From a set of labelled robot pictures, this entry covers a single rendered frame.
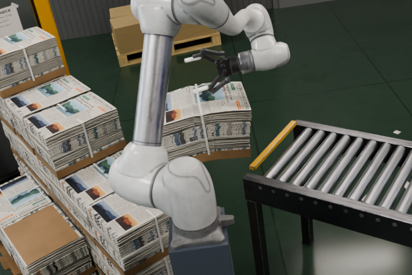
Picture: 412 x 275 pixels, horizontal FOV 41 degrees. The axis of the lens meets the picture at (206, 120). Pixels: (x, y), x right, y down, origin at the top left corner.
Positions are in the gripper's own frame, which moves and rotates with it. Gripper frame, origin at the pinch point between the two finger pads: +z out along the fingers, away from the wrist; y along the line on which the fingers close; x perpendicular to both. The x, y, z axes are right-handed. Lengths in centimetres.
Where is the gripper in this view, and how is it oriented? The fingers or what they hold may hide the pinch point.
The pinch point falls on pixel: (190, 75)
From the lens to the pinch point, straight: 231.7
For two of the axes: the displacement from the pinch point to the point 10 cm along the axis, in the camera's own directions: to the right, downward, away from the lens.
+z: -9.7, 2.3, 0.4
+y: 2.2, 8.6, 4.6
